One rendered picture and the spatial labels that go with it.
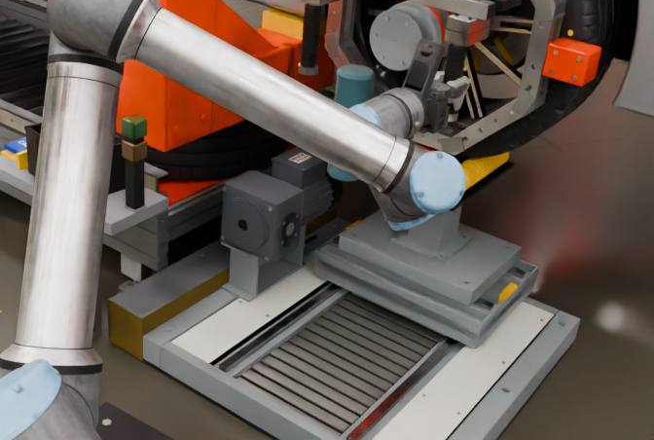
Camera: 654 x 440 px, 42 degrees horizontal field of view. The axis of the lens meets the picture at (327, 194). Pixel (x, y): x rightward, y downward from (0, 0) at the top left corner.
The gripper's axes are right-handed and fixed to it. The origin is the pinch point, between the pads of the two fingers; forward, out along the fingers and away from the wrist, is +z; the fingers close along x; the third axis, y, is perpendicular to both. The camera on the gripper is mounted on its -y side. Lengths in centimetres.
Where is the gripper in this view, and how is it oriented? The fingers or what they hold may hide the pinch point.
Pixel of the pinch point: (457, 75)
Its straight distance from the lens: 170.4
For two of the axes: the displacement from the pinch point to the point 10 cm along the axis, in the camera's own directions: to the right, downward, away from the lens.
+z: 5.7, -3.3, 7.5
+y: -0.9, 8.9, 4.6
